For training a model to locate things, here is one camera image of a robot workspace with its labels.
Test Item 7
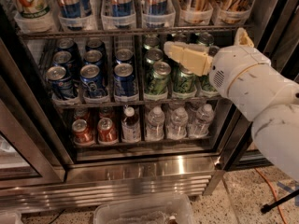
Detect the orange cable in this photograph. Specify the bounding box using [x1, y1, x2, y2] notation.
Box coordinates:
[253, 167, 288, 224]

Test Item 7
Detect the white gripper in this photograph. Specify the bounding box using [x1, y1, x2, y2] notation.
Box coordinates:
[164, 27, 271, 98]

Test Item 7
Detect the water bottle middle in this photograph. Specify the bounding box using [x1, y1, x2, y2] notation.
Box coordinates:
[166, 107, 188, 140]

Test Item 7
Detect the blue can front middle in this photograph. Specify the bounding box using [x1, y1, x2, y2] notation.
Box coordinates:
[80, 64, 107, 98]

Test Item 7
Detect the red can back right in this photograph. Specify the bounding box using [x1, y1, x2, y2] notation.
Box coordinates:
[99, 106, 115, 119]

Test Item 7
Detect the green can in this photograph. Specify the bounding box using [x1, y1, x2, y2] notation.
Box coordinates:
[173, 65, 195, 93]
[196, 32, 214, 47]
[200, 76, 217, 92]
[145, 62, 171, 95]
[172, 34, 187, 43]
[143, 35, 160, 50]

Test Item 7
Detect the clear plastic bin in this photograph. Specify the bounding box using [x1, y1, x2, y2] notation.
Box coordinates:
[93, 193, 195, 224]

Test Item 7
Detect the blue can back middle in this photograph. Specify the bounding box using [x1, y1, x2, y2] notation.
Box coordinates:
[85, 38, 106, 52]

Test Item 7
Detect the green can front right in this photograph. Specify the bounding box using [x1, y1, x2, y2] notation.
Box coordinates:
[200, 76, 217, 92]

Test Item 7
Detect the blue can second row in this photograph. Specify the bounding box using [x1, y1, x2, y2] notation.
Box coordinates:
[83, 49, 105, 68]
[52, 51, 79, 80]
[115, 48, 135, 64]

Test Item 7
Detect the brown drink bottle white cap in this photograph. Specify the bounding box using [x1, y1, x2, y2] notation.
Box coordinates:
[121, 106, 141, 143]

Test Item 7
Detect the green can second row right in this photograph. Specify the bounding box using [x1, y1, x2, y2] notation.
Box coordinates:
[208, 46, 220, 57]

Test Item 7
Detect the blue can second row left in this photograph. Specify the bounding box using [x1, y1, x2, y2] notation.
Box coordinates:
[52, 51, 79, 80]

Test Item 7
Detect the green can second row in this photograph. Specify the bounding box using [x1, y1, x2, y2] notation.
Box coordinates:
[208, 46, 220, 57]
[145, 49, 164, 66]

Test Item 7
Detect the black stand leg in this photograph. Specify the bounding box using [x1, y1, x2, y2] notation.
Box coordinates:
[261, 189, 299, 214]

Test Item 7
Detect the blue can front left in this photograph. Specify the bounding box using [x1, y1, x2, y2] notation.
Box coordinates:
[46, 66, 78, 100]

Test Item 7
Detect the stainless steel fridge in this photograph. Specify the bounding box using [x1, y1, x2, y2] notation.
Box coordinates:
[0, 0, 299, 215]

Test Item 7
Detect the blue can back left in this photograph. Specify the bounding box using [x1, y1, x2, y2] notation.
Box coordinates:
[57, 38, 78, 55]

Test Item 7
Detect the green can front left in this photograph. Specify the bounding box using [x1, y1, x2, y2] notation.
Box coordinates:
[145, 62, 171, 95]

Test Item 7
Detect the blue can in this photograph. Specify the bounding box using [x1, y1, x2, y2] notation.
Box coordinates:
[114, 63, 137, 97]
[57, 38, 78, 55]
[80, 64, 107, 98]
[85, 38, 106, 52]
[46, 66, 78, 100]

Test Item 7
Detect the water bottle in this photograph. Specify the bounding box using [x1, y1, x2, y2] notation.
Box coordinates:
[188, 104, 215, 138]
[146, 106, 165, 141]
[166, 107, 188, 140]

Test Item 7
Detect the green can front middle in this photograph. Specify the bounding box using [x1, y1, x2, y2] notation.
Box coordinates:
[173, 65, 195, 93]

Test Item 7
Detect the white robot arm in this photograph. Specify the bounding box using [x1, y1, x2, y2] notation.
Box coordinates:
[164, 28, 299, 181]

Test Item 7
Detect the blue can front right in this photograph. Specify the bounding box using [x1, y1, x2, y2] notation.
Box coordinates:
[114, 63, 137, 97]

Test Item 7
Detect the red can front right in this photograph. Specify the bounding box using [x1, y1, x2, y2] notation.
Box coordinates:
[97, 118, 118, 144]

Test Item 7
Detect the red can back left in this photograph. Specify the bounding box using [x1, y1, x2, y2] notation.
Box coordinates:
[74, 107, 91, 121]

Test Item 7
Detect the green can back middle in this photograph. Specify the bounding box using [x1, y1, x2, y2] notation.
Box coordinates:
[172, 34, 187, 43]

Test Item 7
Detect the green can second row left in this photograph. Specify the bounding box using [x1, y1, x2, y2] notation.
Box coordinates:
[145, 49, 164, 66]

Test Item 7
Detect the water bottle right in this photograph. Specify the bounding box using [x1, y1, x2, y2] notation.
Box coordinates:
[188, 104, 215, 138]

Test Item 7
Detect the red bull can far left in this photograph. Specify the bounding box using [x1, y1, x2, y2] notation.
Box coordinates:
[56, 0, 92, 19]

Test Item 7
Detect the blue can second row right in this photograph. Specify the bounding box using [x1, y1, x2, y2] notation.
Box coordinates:
[115, 48, 135, 64]

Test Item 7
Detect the green can back left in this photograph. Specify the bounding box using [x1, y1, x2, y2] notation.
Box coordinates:
[143, 35, 160, 50]

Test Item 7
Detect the green can back right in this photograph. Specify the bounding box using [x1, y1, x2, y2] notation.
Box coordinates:
[196, 32, 214, 47]

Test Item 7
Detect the blue can second row middle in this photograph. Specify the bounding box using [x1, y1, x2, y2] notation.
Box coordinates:
[83, 49, 105, 68]

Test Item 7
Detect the water bottle left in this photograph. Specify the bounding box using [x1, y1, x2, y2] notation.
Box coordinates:
[146, 106, 165, 141]

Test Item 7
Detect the red can front left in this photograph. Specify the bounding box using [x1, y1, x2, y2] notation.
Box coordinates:
[72, 119, 93, 146]

